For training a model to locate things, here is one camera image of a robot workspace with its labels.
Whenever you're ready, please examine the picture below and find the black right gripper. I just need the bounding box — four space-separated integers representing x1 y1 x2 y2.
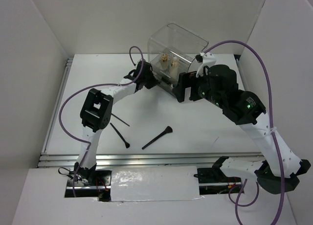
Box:
171 69 224 108

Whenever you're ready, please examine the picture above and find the cream foundation bottle gold collar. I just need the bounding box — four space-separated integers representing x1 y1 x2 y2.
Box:
170 56 179 79

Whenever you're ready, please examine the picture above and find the small gold cap bottle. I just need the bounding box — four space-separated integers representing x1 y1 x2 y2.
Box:
160 53 169 70

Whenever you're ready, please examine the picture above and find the clear acrylic makeup organizer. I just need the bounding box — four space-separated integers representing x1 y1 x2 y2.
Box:
147 22 209 98

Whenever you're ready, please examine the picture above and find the black thin makeup brush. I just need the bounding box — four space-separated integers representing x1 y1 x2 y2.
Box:
112 113 130 127

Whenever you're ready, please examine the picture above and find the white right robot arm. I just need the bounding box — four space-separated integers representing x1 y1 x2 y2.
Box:
173 65 311 195

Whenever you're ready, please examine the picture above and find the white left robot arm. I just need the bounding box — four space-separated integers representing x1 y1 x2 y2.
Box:
74 61 158 185

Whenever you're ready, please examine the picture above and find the black fan makeup brush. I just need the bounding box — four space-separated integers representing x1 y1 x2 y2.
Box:
141 126 173 150

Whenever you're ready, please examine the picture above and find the black small makeup brush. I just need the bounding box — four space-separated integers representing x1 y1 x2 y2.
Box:
110 123 130 149

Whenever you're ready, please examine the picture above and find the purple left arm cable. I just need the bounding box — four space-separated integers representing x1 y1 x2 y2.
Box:
58 45 144 198

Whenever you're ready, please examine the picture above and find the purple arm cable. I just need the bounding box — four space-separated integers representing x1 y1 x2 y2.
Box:
195 40 285 225
58 45 144 198

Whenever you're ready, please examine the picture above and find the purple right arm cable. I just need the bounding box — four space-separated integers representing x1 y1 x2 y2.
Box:
195 40 285 225

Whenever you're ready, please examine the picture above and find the aluminium frame rail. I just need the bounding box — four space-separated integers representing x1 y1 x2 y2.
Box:
37 152 265 168

